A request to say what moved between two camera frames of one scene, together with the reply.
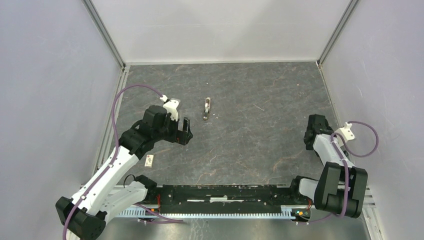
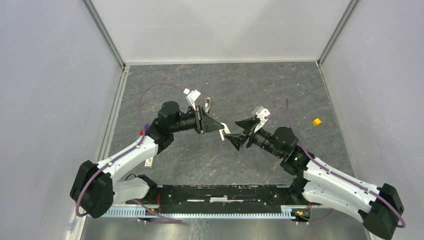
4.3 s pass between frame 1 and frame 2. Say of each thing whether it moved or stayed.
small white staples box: stayed
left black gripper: moved
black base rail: stayed
